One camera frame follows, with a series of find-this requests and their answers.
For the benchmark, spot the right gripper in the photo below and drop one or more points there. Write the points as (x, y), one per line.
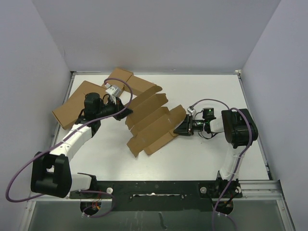
(186, 128)

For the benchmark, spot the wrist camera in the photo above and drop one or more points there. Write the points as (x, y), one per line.
(191, 110)
(112, 90)

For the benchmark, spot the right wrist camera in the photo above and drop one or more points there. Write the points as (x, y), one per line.
(191, 110)

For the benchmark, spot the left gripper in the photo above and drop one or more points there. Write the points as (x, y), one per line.
(118, 106)

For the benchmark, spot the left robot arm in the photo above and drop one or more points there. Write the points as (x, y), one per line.
(51, 172)

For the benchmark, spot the folded cardboard box front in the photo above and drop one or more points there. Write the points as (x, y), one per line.
(65, 119)

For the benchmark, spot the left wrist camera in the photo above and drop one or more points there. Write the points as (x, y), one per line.
(112, 90)

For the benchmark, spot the cardboard box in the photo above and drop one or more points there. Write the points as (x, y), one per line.
(76, 102)
(65, 119)
(138, 85)
(151, 122)
(122, 74)

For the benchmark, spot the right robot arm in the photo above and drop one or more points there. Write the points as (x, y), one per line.
(239, 130)

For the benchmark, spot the aluminium table frame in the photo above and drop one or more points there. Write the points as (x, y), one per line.
(107, 156)

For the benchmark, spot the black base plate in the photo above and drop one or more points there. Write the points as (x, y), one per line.
(159, 196)

